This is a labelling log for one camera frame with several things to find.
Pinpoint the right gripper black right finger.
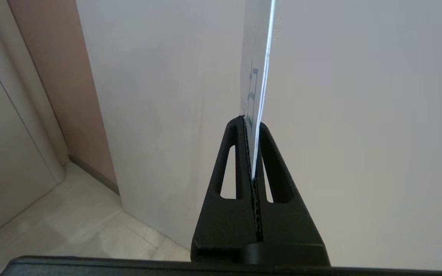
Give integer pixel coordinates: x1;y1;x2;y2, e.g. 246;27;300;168
244;122;331;267

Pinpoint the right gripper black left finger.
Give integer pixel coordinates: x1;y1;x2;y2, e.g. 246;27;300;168
191;116;262;264

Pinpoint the white plastic door hanger sign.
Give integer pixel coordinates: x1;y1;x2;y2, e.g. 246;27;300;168
239;0;276;181

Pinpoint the white room door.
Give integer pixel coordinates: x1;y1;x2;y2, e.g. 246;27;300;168
76;0;442;271

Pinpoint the grey wall baseboard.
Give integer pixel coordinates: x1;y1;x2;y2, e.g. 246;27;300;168
69;153;121;195

